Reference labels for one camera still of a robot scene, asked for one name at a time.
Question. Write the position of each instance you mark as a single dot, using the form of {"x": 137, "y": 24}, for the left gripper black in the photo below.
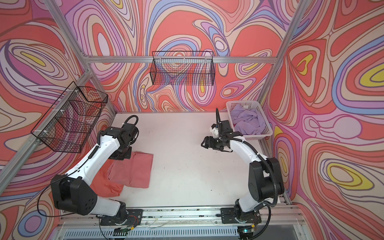
{"x": 116, "y": 157}

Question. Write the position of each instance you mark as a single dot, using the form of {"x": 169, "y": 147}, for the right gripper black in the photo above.
{"x": 211, "y": 145}

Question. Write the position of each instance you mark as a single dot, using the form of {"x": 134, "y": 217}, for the white plastic laundry basket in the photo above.
{"x": 249, "y": 105}

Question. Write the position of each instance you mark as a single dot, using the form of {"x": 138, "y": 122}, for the pink t shirt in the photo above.
{"x": 134, "y": 172}

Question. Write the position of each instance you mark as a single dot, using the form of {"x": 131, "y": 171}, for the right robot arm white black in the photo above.
{"x": 265, "y": 182}

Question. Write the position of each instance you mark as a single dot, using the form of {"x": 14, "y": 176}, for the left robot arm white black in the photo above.
{"x": 72, "y": 191}

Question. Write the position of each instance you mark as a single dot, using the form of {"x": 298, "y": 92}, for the lavender t shirt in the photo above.
{"x": 247, "y": 122}

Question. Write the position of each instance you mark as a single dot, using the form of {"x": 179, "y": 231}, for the folded red t shirt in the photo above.
{"x": 102, "y": 186}

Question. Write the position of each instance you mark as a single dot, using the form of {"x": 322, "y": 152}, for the black wire basket left wall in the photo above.
{"x": 68, "y": 123}

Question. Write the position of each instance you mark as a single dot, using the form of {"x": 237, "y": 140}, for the black wire basket wall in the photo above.
{"x": 68, "y": 123}
{"x": 183, "y": 68}

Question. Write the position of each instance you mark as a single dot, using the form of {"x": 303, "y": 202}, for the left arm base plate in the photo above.
{"x": 132, "y": 217}

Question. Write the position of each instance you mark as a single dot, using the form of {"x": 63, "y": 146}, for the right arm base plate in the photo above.
{"x": 236, "y": 216}

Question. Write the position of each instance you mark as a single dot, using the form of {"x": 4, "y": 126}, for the black wire basket back wall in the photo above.
{"x": 183, "y": 68}

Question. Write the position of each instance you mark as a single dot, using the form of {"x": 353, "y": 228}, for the aluminium frame rail base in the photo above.
{"x": 190, "y": 223}

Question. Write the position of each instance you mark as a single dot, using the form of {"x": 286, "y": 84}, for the aluminium frame left post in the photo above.
{"x": 62, "y": 23}

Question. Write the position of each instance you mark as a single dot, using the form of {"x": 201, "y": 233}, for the aluminium frame post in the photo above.
{"x": 62, "y": 23}
{"x": 274, "y": 71}

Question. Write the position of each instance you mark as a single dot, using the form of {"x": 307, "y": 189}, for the aluminium frame right post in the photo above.
{"x": 274, "y": 71}

